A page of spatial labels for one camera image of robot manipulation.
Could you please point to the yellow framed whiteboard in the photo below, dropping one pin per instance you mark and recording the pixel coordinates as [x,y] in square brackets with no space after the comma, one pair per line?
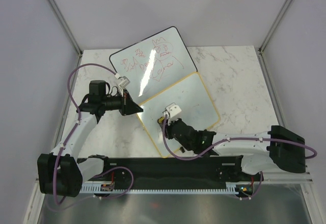
[197,108]

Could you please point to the aluminium front rail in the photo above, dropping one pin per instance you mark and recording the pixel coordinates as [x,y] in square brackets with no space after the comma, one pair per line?
[277,176]

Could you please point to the aluminium frame post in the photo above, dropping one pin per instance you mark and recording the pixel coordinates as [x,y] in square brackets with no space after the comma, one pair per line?
[63,23]
[277,21]

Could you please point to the black framed whiteboard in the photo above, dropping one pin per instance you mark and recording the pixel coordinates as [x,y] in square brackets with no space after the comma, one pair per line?
[153,64]

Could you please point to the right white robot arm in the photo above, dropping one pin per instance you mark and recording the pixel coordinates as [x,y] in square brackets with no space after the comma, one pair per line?
[278,148]

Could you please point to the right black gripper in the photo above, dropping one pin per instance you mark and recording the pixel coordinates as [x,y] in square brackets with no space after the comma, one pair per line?
[168,128]

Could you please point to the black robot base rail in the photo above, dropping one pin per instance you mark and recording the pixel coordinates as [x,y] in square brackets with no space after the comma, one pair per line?
[174,174]

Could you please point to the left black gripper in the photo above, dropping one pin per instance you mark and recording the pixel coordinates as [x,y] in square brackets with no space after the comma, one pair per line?
[125,102]

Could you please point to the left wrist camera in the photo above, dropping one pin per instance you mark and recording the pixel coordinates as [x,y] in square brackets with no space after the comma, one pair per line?
[123,82]

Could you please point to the left aluminium frame post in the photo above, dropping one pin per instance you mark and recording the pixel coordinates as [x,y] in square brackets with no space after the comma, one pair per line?
[63,23]

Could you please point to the yellow black eraser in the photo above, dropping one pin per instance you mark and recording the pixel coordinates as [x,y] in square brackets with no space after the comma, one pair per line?
[161,120]

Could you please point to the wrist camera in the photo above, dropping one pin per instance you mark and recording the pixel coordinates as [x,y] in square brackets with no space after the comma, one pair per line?
[123,82]
[172,111]

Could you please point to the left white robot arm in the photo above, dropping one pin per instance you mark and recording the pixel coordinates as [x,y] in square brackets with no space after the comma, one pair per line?
[60,172]

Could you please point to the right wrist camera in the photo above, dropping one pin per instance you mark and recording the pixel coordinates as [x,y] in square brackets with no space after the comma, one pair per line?
[172,111]

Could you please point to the right aluminium frame post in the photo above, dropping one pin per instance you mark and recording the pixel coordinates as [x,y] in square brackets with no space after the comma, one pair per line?
[277,21]

